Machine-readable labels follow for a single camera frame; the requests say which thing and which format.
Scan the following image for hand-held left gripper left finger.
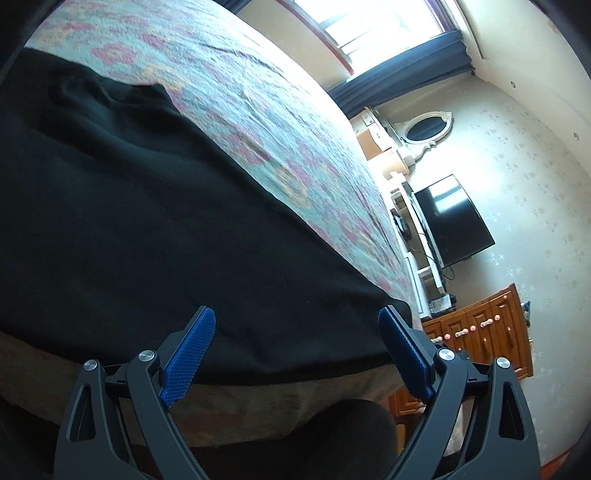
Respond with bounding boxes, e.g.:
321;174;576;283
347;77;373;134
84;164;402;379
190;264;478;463
53;305;217;480

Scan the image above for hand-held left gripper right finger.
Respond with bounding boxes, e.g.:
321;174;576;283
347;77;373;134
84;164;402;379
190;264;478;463
378;305;541;480

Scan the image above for black pants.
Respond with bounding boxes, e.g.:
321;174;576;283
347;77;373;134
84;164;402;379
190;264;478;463
0;48;423;386

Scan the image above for wooden dresser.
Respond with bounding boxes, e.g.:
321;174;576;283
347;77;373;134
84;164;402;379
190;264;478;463
388;283;534;416

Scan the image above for white television stand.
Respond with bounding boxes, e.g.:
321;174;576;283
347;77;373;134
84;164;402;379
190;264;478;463
388;173;451;319

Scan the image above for black television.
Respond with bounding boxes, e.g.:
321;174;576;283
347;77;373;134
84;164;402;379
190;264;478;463
412;174;496;268

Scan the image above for cream dressing table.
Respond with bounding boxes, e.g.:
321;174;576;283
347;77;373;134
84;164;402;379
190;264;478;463
355;107;411;176

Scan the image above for oval white vanity mirror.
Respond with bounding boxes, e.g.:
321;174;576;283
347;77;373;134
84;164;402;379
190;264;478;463
392;111;453;162

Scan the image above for floral bedspread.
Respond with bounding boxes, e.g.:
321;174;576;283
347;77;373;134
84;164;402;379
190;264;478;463
0;0;423;448

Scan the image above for dark blue curtain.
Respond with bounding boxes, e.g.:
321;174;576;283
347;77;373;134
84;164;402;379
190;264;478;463
329;30;476;118

